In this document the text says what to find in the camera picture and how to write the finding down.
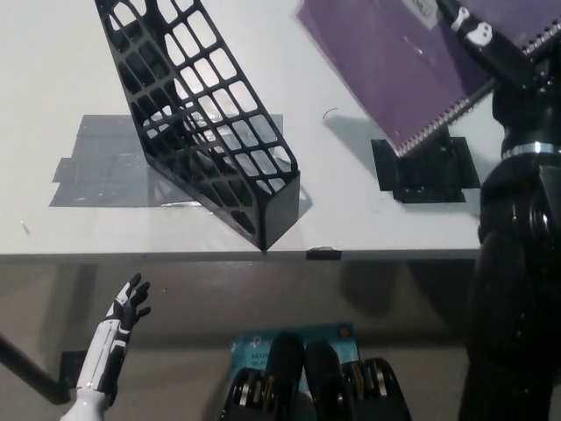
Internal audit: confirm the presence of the large grey tape patch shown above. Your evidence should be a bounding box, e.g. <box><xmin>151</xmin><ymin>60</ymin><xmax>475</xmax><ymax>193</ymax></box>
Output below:
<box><xmin>47</xmin><ymin>113</ymin><xmax>286</xmax><ymax>208</ymax></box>

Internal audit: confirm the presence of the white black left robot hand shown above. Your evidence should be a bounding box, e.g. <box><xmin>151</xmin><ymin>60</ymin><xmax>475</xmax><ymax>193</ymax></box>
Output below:
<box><xmin>76</xmin><ymin>272</ymin><xmax>153</xmax><ymax>394</ymax></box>

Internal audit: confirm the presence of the square black tape patch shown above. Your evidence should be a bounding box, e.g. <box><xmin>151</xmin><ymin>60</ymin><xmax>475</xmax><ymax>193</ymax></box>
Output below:
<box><xmin>370</xmin><ymin>126</ymin><xmax>479</xmax><ymax>203</ymax></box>

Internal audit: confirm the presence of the purple spiral notebook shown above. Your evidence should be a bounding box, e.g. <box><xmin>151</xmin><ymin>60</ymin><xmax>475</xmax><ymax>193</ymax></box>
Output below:
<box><xmin>296</xmin><ymin>0</ymin><xmax>561</xmax><ymax>158</ymax></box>

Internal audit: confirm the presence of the black lattice magazine stand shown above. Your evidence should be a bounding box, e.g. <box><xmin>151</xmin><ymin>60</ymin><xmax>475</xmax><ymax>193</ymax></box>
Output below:
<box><xmin>94</xmin><ymin>0</ymin><xmax>302</xmax><ymax>253</ymax></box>

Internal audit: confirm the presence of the small black tape strip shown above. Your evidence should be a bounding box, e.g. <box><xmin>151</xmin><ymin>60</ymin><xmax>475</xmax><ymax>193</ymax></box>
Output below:
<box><xmin>306</xmin><ymin>246</ymin><xmax>344</xmax><ymax>260</ymax></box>

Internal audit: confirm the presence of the black slanted table leg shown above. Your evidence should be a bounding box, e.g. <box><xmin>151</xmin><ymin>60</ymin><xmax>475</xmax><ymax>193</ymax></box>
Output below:
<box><xmin>0</xmin><ymin>335</ymin><xmax>71</xmax><ymax>404</ymax></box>

